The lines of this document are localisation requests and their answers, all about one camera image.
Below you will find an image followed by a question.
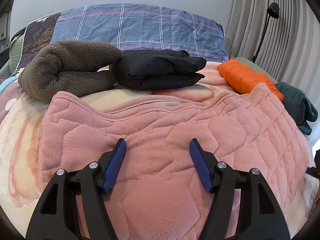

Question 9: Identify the light green pillow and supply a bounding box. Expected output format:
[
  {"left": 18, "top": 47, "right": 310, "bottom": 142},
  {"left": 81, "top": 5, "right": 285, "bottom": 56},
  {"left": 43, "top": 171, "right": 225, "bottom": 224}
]
[{"left": 235, "top": 57, "right": 278, "bottom": 84}]

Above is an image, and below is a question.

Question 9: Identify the black floor lamp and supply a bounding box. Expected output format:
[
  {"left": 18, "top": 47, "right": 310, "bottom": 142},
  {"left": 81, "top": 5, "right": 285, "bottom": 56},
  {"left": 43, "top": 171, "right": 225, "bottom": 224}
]
[{"left": 251, "top": 2, "right": 280, "bottom": 63}]

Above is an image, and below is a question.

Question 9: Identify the dark patterned pillow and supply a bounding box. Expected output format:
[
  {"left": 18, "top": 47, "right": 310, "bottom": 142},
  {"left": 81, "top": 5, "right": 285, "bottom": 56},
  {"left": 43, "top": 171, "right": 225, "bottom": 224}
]
[{"left": 17, "top": 12, "right": 61, "bottom": 69}]

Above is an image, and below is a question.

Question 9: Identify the brown fleece folded garment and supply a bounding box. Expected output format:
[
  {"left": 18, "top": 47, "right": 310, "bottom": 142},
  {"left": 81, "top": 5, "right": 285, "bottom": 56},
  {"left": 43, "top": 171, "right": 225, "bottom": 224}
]
[{"left": 18, "top": 40, "right": 121, "bottom": 103}]

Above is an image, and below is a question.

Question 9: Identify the black folded jacket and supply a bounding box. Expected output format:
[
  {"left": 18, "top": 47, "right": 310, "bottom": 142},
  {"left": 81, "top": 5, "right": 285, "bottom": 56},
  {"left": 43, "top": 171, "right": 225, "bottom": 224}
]
[{"left": 110, "top": 49, "right": 207, "bottom": 90}]

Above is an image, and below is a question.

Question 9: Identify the green striped pillow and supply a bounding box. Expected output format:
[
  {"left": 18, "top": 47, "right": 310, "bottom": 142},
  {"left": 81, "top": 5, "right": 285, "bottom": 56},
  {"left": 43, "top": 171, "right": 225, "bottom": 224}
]
[{"left": 9, "top": 33, "right": 24, "bottom": 75}]

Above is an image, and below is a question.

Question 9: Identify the pink quilted fleece jacket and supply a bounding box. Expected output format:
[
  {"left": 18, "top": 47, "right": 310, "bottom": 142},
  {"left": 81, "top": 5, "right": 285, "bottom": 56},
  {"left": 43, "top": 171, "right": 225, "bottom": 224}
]
[{"left": 37, "top": 84, "right": 311, "bottom": 239}]

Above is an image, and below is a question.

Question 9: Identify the blue plaid pillow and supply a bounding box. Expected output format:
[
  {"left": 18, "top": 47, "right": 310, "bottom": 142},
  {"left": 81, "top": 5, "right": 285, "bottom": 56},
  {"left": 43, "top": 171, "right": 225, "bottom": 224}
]
[{"left": 51, "top": 3, "right": 229, "bottom": 62}]

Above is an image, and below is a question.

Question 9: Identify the orange folded puffer jacket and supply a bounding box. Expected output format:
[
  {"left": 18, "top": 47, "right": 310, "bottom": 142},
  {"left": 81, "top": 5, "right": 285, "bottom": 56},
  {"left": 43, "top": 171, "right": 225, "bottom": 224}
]
[{"left": 218, "top": 59, "right": 284, "bottom": 102}]

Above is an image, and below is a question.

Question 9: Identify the grey pleated curtain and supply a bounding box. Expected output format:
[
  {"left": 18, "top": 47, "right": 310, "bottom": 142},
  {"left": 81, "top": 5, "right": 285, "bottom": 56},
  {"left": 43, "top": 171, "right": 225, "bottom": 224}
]
[{"left": 226, "top": 0, "right": 319, "bottom": 102}]

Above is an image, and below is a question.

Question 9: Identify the teal folded garment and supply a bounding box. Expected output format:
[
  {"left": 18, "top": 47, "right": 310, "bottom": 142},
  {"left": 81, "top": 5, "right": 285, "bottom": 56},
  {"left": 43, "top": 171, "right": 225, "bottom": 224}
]
[{"left": 275, "top": 82, "right": 318, "bottom": 135}]

